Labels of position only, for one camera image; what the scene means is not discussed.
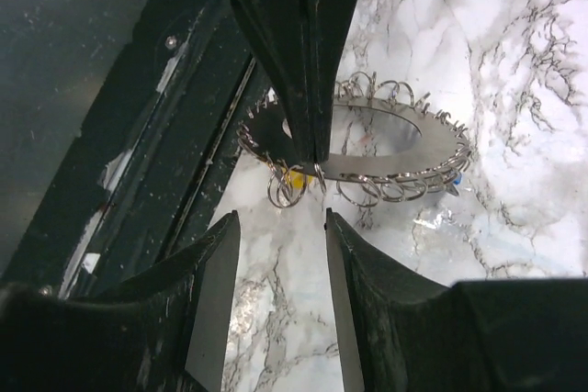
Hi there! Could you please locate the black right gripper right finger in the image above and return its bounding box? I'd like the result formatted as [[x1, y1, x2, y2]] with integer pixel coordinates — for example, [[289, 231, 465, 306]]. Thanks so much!
[[324, 211, 587, 391]]

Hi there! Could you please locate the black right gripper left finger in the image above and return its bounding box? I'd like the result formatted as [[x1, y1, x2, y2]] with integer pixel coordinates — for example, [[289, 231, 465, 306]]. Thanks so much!
[[1, 212, 241, 391]]

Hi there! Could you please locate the round metal keyring disc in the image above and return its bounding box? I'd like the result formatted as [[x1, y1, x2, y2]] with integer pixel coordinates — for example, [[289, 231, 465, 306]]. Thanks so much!
[[237, 72, 472, 208]]

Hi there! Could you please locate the blue key tag on disc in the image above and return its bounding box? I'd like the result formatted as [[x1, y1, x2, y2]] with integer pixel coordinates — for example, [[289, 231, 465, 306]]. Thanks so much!
[[446, 173, 462, 196]]

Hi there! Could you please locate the yellow key tag on disc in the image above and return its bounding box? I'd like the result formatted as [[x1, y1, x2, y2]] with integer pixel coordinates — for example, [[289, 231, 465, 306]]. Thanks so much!
[[284, 170, 314, 192]]

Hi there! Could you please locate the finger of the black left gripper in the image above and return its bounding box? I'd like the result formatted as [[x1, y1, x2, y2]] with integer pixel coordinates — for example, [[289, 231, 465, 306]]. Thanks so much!
[[300, 0, 357, 163], [231, 0, 316, 163]]

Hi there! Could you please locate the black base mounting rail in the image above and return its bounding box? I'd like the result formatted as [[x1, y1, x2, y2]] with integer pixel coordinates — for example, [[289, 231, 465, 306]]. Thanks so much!
[[1, 0, 267, 298]]

